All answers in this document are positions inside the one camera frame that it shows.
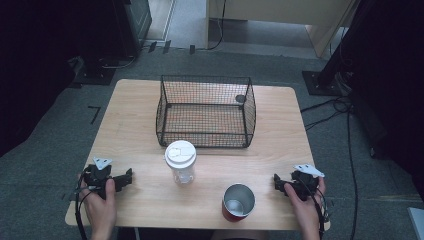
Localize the white flat object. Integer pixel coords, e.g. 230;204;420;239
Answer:
406;206;424;240

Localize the red metal cup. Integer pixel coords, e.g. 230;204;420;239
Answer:
221;182;257;223

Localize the black stand base plate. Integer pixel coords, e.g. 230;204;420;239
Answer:
301;69;353;98
68;55;118;88

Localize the left hand-held gripper cable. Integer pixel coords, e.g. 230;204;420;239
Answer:
74;164;98;240

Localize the black floor cable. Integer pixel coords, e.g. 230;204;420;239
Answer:
299;95;351;114
304;109;344;132
345;106;360;240

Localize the right hand-held gripper cable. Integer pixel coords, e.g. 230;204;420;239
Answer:
294;176;331;240

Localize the person's right hand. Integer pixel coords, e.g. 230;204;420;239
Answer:
283;175;327;232

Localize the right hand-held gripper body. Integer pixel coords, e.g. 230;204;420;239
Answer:
289;163;326;202

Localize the beige wooden furniture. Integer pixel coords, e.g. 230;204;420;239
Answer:
205;0;362;60

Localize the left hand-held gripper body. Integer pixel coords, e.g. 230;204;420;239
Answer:
81;157;117;201

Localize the person's left hand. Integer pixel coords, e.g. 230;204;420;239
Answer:
78;173;118;232

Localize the black wire mesh basket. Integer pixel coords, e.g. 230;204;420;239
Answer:
155;74;257;149

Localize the hand-held gripper cable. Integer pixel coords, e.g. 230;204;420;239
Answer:
294;176;331;240
74;164;98;240

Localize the dark curtain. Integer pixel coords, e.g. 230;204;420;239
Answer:
328;0;424;201
0;0;116;158

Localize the black hanging cable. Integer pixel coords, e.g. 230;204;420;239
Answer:
196;0;228;52

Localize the dark cabinet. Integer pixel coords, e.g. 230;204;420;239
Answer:
111;0;153;59

